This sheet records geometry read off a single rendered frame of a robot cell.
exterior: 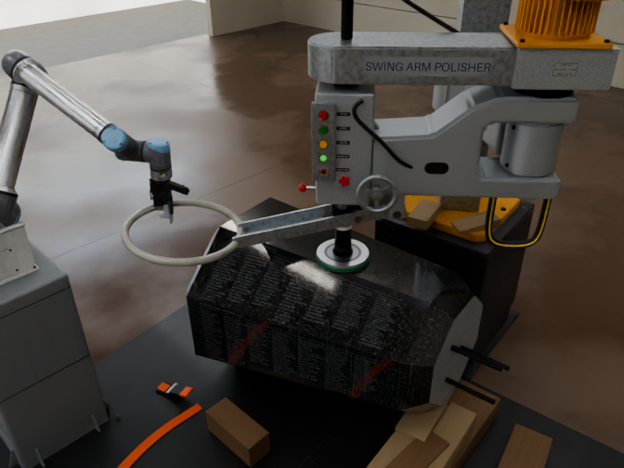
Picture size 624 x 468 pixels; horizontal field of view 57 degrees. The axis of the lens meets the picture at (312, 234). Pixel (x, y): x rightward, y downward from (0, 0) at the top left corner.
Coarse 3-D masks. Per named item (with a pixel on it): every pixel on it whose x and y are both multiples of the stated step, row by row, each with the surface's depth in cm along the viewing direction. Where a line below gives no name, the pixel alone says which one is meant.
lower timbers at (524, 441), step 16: (464, 384) 271; (464, 400) 263; (480, 400) 263; (496, 400) 263; (480, 416) 255; (496, 416) 269; (480, 432) 252; (512, 432) 250; (528, 432) 250; (464, 448) 241; (512, 448) 243; (528, 448) 242; (544, 448) 242; (512, 464) 236; (528, 464) 236; (544, 464) 236
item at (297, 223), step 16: (320, 208) 231; (240, 224) 238; (256, 224) 237; (272, 224) 237; (288, 224) 235; (304, 224) 223; (320, 224) 222; (336, 224) 222; (352, 224) 221; (240, 240) 229; (256, 240) 228; (272, 240) 228
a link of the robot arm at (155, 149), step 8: (144, 144) 236; (152, 144) 233; (160, 144) 234; (168, 144) 237; (144, 152) 235; (152, 152) 235; (160, 152) 235; (168, 152) 238; (144, 160) 237; (152, 160) 236; (160, 160) 236; (168, 160) 239; (152, 168) 239; (160, 168) 238; (168, 168) 240
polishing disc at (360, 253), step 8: (328, 240) 242; (352, 240) 242; (320, 248) 238; (328, 248) 237; (352, 248) 237; (360, 248) 237; (320, 256) 232; (328, 256) 232; (336, 256) 232; (352, 256) 232; (360, 256) 232; (368, 256) 232; (328, 264) 228; (336, 264) 228; (344, 264) 228; (352, 264) 227; (360, 264) 228
